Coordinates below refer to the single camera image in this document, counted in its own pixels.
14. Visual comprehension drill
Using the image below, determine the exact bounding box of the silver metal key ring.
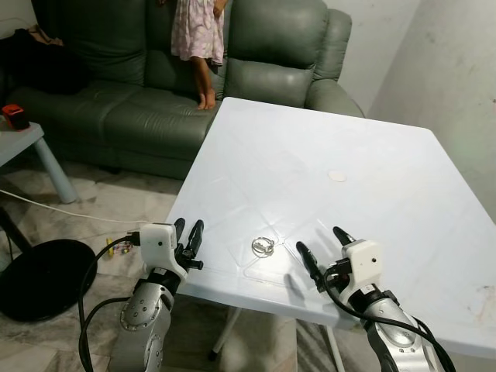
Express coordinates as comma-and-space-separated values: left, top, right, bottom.
250, 235, 277, 258

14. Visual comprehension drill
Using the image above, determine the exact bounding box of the small yellow floor object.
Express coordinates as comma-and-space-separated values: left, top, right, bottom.
105, 239, 133, 260

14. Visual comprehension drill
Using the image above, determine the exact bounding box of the white table leg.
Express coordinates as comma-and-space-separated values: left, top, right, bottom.
325, 325, 346, 372
209, 306, 241, 361

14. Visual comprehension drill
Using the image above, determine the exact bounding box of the green leather sofa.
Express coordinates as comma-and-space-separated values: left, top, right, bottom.
0, 0, 365, 181

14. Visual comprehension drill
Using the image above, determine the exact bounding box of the black round stand base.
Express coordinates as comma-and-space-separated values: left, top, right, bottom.
0, 205, 98, 323

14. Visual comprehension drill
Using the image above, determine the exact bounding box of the pale grey side table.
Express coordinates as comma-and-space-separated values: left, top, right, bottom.
0, 120, 78, 205

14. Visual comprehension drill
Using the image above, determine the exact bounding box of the child in pink dress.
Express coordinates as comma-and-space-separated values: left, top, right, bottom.
159, 0, 229, 111

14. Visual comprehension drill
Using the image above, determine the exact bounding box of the small red black box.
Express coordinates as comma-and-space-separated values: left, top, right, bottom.
2, 103, 30, 130

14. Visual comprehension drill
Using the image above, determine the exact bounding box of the dark clothes pile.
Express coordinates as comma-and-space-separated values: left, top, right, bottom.
0, 25, 86, 98

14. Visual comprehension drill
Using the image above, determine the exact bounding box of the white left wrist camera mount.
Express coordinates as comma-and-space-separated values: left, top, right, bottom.
138, 223, 189, 280

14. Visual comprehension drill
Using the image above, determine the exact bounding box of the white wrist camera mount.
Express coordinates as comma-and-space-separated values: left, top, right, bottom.
341, 239, 384, 299
138, 223, 189, 280

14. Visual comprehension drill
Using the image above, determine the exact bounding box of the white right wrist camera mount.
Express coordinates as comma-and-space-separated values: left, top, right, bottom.
341, 239, 384, 299

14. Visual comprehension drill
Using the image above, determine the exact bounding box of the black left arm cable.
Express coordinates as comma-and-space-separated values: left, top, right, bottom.
77, 232, 144, 372

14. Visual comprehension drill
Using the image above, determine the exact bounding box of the white floor cable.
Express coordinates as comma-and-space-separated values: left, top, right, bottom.
0, 188, 148, 226

